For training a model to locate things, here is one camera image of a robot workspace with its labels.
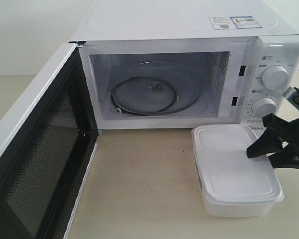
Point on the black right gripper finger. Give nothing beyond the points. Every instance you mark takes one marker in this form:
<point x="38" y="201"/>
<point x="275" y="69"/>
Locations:
<point x="267" y="143"/>
<point x="280" y="125"/>

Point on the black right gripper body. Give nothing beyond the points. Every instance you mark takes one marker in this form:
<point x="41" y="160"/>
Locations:
<point x="284" y="146"/>

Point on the white plastic lidded container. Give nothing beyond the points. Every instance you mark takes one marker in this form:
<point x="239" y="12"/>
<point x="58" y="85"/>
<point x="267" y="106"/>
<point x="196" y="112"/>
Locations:
<point x="231" y="184"/>

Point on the white microwave door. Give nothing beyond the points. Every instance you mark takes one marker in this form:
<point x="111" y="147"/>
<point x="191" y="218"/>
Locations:
<point x="47" y="145"/>

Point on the white microwave oven body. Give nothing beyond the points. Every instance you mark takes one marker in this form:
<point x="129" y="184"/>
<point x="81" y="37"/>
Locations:
<point x="118" y="34"/>

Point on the lower white control knob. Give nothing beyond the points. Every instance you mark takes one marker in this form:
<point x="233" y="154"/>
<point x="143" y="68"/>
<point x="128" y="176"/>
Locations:
<point x="263" y="107"/>

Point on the white control knob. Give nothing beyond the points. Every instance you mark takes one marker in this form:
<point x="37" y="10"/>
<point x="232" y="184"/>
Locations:
<point x="275" y="77"/>
<point x="263" y="107"/>

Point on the upper white control knob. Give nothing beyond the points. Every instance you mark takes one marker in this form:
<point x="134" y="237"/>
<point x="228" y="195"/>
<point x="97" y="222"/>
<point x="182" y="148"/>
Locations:
<point x="275" y="77"/>

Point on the blue white label sticker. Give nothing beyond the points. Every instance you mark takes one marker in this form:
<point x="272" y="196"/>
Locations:
<point x="234" y="22"/>

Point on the glass turntable plate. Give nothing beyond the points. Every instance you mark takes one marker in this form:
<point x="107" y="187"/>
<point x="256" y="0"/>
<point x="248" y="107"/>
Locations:
<point x="156" y="88"/>

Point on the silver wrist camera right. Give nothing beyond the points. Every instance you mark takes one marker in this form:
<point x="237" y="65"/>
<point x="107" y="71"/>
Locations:
<point x="291" y="94"/>

